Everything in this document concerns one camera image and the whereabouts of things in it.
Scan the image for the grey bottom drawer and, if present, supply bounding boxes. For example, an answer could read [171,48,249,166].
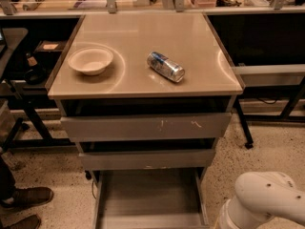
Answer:
[92,168,209,229]

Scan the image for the grey drawer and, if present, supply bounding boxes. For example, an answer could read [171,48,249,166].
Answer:
[61,113,232,142]
[92,168,209,229]
[79,149,215,171]

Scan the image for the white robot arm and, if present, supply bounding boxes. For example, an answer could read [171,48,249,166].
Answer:
[213,172,305,229]

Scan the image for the grey drawer cabinet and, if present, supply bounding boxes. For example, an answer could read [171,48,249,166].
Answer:
[44,11,246,183]

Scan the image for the grey top drawer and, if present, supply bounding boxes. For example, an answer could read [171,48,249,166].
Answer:
[61,113,232,142]

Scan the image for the grey middle drawer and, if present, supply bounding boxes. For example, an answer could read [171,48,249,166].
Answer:
[79,149,215,171]

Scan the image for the blue silver soda can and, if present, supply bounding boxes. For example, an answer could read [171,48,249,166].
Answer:
[147,52,185,83]

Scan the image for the white paper bowl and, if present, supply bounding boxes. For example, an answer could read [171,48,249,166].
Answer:
[68,47,113,76]

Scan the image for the black headphones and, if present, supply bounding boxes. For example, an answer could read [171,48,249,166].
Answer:
[24,66,47,85]

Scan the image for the brown shoe upper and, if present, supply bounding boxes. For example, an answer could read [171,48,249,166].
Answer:
[0,187,53,209]

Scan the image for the brown shoe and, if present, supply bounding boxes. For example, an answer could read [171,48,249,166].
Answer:
[0,187,53,209]
[4,215,41,229]

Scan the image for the brown shoe lower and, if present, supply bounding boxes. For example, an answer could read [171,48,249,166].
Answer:
[4,215,41,229]

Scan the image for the grey desk frame right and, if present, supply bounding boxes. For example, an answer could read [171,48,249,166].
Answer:
[233,64,305,149]

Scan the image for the black desk frame left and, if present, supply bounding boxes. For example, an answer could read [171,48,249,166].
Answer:
[0,28,73,153]

